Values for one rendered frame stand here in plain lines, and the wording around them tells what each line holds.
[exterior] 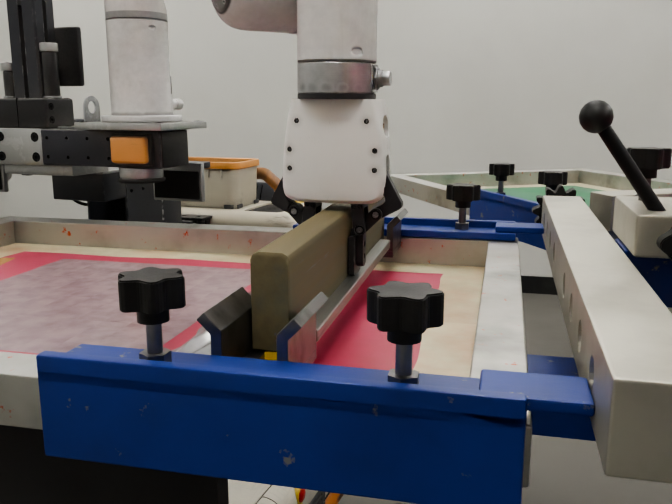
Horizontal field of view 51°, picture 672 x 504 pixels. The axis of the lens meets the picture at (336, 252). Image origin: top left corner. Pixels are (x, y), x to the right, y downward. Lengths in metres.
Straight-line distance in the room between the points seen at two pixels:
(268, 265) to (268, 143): 4.23
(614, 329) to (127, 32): 0.91
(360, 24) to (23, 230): 0.69
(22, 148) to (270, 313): 0.85
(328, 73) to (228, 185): 1.12
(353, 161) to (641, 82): 3.93
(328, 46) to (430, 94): 3.85
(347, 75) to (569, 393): 0.36
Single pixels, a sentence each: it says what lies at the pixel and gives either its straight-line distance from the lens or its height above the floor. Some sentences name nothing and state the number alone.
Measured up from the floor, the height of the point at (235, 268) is 0.96.
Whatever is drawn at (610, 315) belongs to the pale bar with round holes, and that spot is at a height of 1.04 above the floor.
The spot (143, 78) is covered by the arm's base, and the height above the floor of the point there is 1.20.
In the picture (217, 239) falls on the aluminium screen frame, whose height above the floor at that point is 0.98.
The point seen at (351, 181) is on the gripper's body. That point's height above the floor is 1.09.
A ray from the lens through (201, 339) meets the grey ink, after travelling 0.64.
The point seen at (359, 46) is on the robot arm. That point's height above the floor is 1.21.
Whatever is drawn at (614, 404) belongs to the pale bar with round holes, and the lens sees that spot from 0.36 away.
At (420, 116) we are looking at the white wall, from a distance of 4.50.
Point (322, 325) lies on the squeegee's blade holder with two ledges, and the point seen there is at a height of 1.00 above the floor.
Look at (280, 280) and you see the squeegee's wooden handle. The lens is 0.50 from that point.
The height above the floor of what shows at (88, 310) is 0.96.
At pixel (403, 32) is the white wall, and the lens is 4.53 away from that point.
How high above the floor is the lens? 1.16
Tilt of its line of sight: 12 degrees down
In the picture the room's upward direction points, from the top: straight up
